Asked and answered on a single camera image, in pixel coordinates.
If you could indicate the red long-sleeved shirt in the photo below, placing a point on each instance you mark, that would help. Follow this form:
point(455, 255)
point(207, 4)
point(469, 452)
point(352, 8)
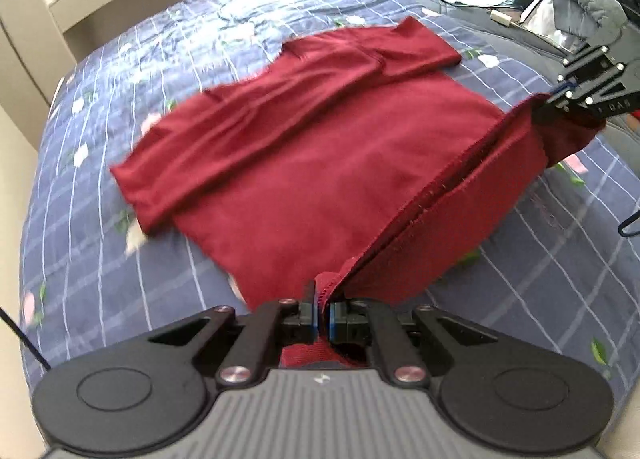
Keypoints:
point(325, 149)

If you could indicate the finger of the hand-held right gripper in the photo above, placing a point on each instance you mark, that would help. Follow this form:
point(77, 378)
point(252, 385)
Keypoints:
point(592, 63)
point(575, 98)

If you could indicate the white charger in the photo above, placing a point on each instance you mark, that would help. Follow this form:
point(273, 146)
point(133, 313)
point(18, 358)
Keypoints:
point(501, 17)

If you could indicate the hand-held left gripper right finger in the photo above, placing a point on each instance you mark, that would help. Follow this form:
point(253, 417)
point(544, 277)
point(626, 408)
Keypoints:
point(334, 321)

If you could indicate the beige wardrobe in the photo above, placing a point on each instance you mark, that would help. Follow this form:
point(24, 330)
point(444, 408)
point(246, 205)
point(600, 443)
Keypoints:
point(25, 69)

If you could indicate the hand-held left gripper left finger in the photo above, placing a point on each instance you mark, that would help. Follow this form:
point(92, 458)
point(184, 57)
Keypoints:
point(311, 311)

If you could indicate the blue checked floral quilt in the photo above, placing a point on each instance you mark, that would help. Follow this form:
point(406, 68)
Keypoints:
point(100, 249)

